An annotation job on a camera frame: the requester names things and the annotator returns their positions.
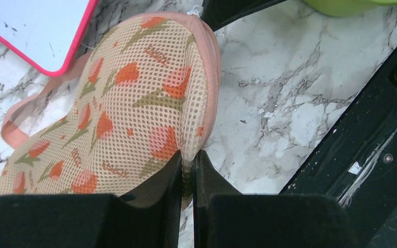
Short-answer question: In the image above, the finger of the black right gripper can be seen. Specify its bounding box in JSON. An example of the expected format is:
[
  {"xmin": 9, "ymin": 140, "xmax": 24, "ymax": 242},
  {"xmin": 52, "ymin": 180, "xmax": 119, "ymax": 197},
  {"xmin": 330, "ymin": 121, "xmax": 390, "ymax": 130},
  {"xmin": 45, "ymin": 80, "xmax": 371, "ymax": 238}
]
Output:
[{"xmin": 201, "ymin": 0, "xmax": 285, "ymax": 31}]

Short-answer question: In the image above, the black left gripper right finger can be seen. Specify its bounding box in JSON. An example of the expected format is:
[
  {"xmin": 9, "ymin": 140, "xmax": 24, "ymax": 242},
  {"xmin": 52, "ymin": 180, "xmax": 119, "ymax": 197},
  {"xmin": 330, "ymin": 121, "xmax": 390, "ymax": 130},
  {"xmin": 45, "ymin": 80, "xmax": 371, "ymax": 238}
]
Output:
[{"xmin": 192, "ymin": 151, "xmax": 359, "ymax": 247}]

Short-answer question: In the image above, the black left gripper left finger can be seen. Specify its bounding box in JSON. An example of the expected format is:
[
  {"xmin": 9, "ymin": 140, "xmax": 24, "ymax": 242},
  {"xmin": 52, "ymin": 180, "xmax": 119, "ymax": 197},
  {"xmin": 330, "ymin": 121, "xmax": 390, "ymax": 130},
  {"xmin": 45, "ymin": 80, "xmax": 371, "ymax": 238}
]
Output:
[{"xmin": 0, "ymin": 152, "xmax": 182, "ymax": 247}]

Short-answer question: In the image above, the white zipper pull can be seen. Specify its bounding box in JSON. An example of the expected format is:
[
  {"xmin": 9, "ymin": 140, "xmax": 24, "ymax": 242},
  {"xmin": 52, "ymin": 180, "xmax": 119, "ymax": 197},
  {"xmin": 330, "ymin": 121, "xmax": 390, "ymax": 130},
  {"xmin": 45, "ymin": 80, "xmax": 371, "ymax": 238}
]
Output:
[{"xmin": 187, "ymin": 5, "xmax": 204, "ymax": 18}]

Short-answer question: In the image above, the floral mesh laundry bag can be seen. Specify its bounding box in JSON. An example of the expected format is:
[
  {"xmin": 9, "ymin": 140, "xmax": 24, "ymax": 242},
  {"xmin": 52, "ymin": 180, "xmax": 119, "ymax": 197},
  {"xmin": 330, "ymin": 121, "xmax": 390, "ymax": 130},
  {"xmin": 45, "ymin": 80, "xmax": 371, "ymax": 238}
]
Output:
[{"xmin": 0, "ymin": 12, "xmax": 221, "ymax": 195}]

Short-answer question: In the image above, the green plastic tray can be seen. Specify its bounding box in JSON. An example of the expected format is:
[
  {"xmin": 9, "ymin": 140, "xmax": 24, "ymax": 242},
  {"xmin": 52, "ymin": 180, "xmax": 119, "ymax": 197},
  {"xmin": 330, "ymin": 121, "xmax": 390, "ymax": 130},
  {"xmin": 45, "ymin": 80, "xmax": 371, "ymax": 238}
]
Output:
[{"xmin": 303, "ymin": 0, "xmax": 397, "ymax": 17}]

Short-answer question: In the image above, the pink framed whiteboard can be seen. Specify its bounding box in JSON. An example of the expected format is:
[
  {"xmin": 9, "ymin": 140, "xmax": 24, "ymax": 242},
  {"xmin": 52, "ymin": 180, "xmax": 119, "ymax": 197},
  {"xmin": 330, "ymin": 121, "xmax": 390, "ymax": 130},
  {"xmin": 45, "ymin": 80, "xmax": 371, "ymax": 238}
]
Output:
[{"xmin": 0, "ymin": 0, "xmax": 98, "ymax": 76}]

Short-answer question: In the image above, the black mounting rail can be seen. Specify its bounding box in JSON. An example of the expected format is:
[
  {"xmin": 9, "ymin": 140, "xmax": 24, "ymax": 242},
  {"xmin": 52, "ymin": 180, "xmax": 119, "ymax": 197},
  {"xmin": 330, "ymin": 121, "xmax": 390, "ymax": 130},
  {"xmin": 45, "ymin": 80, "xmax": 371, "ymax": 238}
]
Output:
[{"xmin": 282, "ymin": 47, "xmax": 397, "ymax": 247}]

